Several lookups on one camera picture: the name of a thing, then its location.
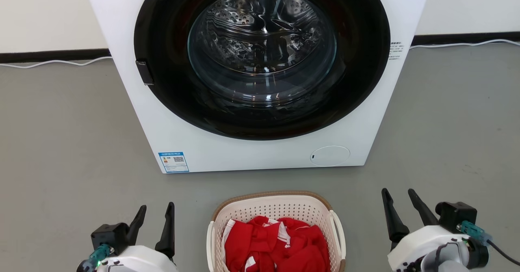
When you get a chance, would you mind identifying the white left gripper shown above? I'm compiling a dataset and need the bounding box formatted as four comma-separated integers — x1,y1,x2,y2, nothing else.
96,202,179,272

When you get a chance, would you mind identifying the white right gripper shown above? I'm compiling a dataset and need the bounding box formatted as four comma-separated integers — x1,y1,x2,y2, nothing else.
381,188,472,272

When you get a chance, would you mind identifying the cream perforated laundry basket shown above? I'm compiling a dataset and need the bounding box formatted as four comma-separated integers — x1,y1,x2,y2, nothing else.
206,190,347,272

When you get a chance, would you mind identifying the blue-framed energy label sticker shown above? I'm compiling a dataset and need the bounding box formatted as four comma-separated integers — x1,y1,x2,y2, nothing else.
158,152,190,173

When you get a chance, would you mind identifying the round white filter cover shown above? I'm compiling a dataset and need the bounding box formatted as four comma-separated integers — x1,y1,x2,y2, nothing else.
310,145,351,167

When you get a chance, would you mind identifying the white front-load washing machine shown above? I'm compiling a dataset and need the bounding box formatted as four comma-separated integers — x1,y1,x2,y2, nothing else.
81,0,433,174

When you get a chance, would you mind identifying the red and white garment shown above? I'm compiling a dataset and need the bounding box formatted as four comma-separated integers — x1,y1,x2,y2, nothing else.
223,216,332,272

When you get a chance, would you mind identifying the black round glass washer door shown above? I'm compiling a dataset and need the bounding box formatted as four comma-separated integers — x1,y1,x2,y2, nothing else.
134,0,391,141

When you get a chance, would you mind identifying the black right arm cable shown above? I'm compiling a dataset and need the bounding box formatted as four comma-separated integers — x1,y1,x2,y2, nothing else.
485,240,520,267

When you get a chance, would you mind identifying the dark washer door handle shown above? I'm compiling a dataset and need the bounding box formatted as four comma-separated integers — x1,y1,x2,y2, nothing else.
135,60,154,86

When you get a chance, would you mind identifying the white floor cable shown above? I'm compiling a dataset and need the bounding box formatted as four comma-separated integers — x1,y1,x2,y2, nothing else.
0,56,113,69
409,39,520,50

